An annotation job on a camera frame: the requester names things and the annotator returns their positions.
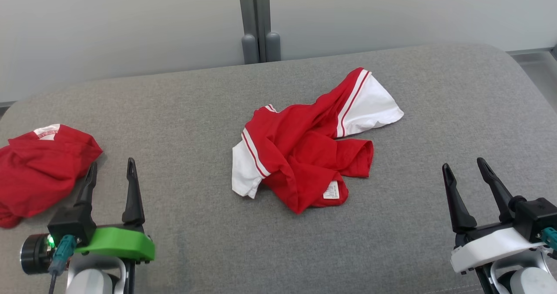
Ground red white numbered jersey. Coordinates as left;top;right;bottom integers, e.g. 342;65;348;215
232;67;405;214

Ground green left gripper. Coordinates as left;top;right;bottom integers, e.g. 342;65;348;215
74;157;156;264

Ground teal plug left camera cable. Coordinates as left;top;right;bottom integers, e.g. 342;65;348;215
48;234;78;294

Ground red shorts with white stripe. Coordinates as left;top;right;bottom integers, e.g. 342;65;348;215
0;124;104;229

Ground teal plug right camera cable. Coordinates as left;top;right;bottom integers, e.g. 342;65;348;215
541;227;557;260

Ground grey partition post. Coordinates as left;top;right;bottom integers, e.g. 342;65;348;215
237;0;282;65

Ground teal plug camera cable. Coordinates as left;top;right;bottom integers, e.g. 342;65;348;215
541;227;557;260
48;234;78;294

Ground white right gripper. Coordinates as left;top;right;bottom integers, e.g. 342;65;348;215
442;157;545;274

